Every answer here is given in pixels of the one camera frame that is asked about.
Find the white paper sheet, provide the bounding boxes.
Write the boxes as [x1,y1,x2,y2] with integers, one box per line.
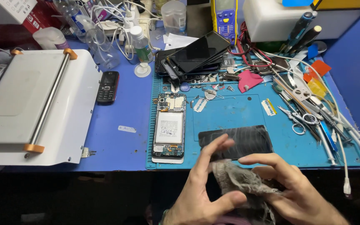
[162,33,199,51]

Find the green wrist bracelet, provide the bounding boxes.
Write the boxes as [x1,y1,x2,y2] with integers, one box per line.
[159,208,170,225]

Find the orange plastic card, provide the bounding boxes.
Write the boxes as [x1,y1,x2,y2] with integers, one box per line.
[303,59,332,84]

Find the yellow box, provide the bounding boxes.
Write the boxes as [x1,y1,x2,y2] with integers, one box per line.
[311,0,360,10]

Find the white phone back cover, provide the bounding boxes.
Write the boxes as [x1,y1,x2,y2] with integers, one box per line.
[151,156,184,164]

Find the red and black test leads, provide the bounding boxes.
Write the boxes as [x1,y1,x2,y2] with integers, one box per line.
[234,21,274,69]

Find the opened smartphone with white battery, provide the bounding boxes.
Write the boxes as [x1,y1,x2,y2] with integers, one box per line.
[151,93,187,158]

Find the blue silicone repair mat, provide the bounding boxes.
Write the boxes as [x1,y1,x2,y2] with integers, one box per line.
[146,56,360,170]

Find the person's left hand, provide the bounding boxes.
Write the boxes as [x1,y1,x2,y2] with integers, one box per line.
[164,134,248,225]

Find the small steel scissors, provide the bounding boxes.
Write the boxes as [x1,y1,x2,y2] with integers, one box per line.
[277,105,319,136]

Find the clear plastic water bottle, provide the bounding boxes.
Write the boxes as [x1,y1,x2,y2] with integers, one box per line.
[53,0,89,43]

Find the pink plastic pick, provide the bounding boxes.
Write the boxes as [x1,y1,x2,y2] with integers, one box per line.
[237,69,264,94]

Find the clear plastic jar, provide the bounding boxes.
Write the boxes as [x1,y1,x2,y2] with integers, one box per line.
[161,0,187,36]

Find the bare razor blade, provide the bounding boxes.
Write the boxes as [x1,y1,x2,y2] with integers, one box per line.
[193,98,208,113]

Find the scatter of small metal parts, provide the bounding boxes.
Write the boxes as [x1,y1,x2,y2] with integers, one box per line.
[191,72,240,95]

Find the person's right hand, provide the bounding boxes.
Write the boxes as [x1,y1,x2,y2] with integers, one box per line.
[238,153,350,225]

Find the bunch of dark-handled screwdrivers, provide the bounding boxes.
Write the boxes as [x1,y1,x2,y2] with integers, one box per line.
[279,11,323,56]

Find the pile of tweezers and tools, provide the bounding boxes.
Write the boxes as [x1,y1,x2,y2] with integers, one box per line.
[271,71,360,170]

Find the small bottle with green label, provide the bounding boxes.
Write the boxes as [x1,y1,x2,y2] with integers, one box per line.
[130,26,154,64]

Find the white plastic container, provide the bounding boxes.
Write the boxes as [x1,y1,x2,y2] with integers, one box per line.
[242,0,360,43]

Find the yellow and blue multimeter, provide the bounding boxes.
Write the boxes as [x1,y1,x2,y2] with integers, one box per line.
[210,0,239,46]

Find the white screen separator machine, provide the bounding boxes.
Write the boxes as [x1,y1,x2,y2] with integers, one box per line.
[0,48,103,166]

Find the grey frayed cloth rag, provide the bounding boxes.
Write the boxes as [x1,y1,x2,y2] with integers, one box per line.
[210,159,284,225]

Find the clear spray bottle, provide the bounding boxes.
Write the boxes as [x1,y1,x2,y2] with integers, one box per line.
[75,14,121,71]

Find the white sticker label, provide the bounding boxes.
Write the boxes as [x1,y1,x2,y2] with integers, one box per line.
[118,125,137,134]

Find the white round cap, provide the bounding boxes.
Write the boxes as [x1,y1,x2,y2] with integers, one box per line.
[133,62,152,78]

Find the white charging cable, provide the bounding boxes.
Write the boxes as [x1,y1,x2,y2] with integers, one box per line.
[255,50,353,198]

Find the white power strip with chargers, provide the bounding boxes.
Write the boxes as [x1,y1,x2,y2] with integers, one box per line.
[90,0,162,60]

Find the stack of black phone screens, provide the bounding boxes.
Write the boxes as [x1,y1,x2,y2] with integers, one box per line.
[154,31,232,85]

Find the razor blade in yellow wrapper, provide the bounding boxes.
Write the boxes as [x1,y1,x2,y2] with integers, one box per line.
[261,98,278,117]

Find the yellow plastic card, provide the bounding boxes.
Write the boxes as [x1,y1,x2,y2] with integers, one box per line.
[306,77,328,98]

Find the black phone screen glass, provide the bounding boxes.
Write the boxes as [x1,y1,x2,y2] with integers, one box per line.
[198,125,274,162]

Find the dark phone back cover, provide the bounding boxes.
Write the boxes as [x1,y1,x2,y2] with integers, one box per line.
[251,56,290,76]

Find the white bottle with purple label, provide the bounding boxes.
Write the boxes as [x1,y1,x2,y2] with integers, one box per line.
[32,27,71,51]

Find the red and white carton boxes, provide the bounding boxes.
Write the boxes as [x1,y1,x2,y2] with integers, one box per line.
[0,0,62,35]

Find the black keypad phone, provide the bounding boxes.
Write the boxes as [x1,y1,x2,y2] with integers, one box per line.
[96,71,120,104]

